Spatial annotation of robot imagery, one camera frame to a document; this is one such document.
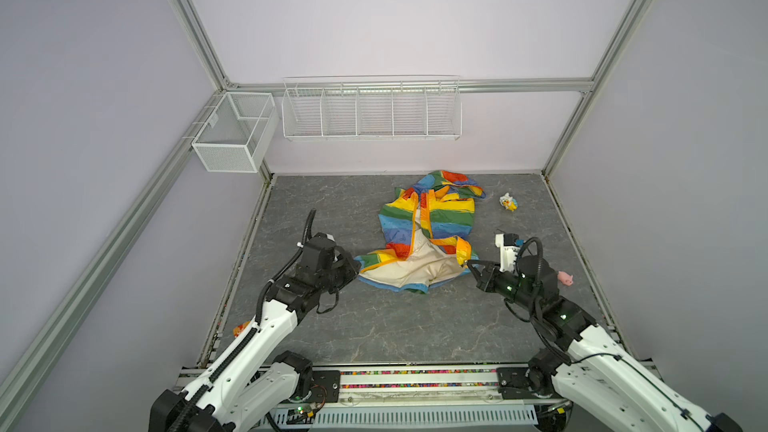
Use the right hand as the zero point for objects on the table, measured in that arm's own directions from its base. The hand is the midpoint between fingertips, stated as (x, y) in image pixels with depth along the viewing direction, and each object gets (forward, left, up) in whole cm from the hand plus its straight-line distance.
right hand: (468, 265), depth 76 cm
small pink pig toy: (+4, -33, -16) cm, 37 cm away
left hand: (+1, +27, -2) cm, 28 cm away
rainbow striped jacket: (+20, +8, -13) cm, 25 cm away
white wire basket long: (+50, +27, +14) cm, 59 cm away
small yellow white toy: (+33, -22, -15) cm, 43 cm away
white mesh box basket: (+47, +73, +7) cm, 87 cm away
